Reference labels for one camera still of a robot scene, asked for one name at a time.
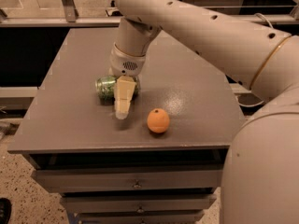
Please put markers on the grey drawer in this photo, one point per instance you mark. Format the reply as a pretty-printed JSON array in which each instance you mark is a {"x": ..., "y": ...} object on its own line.
[
  {"x": 138, "y": 203},
  {"x": 134, "y": 178},
  {"x": 155, "y": 217}
]

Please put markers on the bottom grey drawer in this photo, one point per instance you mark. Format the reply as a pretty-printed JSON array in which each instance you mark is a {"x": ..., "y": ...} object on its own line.
[{"x": 155, "y": 217}]

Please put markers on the metal railing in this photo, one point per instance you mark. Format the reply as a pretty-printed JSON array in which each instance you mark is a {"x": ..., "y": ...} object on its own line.
[{"x": 87, "y": 13}]

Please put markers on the green soda can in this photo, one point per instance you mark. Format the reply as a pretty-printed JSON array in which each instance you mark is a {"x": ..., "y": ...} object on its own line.
[{"x": 105, "y": 87}]

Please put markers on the black shoe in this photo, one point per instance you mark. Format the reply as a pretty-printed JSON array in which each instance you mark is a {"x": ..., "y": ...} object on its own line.
[{"x": 5, "y": 210}]

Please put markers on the orange fruit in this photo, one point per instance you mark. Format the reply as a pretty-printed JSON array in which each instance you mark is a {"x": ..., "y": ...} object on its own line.
[{"x": 158, "y": 120}]

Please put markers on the top grey drawer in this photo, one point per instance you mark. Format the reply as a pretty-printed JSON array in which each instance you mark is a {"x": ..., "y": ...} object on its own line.
[{"x": 134, "y": 178}]

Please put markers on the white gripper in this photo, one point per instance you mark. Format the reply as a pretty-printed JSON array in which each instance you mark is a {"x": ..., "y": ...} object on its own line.
[{"x": 123, "y": 64}]

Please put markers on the middle grey drawer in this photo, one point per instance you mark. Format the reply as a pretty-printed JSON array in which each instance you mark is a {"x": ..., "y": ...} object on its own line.
[{"x": 138, "y": 203}]

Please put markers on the grey drawer cabinet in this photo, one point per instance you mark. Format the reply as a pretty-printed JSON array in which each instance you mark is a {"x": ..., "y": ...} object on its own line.
[{"x": 67, "y": 126}]

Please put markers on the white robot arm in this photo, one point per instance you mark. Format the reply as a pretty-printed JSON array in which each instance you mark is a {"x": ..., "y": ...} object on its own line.
[{"x": 260, "y": 179}]

